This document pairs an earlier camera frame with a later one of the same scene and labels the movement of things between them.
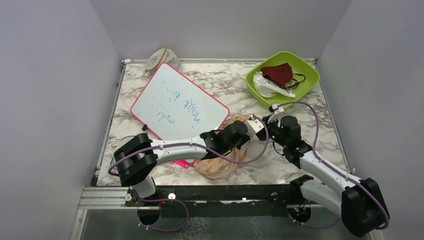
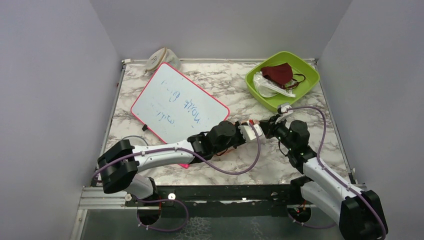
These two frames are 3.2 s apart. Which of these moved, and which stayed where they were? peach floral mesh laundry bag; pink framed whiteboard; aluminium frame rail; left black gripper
Moved: peach floral mesh laundry bag
Stayed: pink framed whiteboard; aluminium frame rail; left black gripper
